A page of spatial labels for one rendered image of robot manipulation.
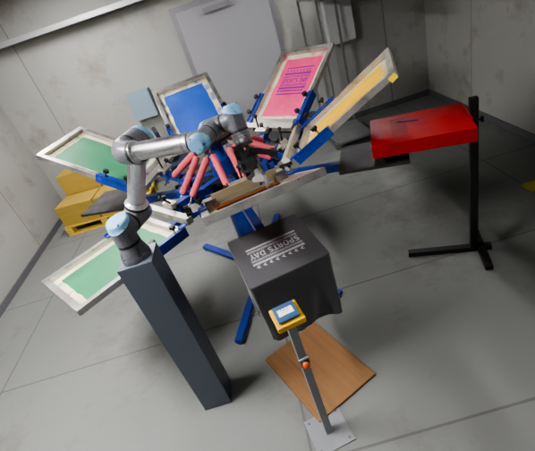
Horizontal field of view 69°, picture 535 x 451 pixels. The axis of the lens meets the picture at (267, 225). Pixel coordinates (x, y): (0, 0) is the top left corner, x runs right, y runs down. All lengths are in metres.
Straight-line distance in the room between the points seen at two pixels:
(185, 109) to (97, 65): 2.36
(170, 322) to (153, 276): 0.32
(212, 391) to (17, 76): 5.06
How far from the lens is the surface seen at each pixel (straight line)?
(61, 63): 6.22
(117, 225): 1.94
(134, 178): 1.91
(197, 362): 2.45
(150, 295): 2.11
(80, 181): 6.03
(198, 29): 5.79
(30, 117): 6.56
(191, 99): 4.04
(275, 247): 2.13
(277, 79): 3.81
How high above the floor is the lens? 2.16
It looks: 31 degrees down
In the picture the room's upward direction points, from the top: 19 degrees counter-clockwise
